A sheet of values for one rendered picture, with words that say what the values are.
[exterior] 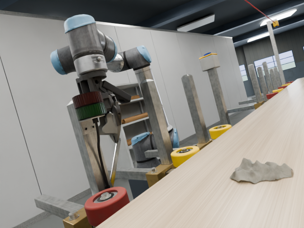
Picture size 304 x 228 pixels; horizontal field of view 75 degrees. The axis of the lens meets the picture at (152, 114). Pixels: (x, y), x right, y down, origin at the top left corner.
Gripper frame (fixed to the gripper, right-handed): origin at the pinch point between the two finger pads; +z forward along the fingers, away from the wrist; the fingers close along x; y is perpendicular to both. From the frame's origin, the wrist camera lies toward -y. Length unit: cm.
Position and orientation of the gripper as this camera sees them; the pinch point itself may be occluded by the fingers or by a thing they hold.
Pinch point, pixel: (117, 137)
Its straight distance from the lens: 62.1
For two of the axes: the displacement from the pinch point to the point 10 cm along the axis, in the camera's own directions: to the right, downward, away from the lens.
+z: 2.6, 9.6, 0.3
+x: 7.2, -1.8, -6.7
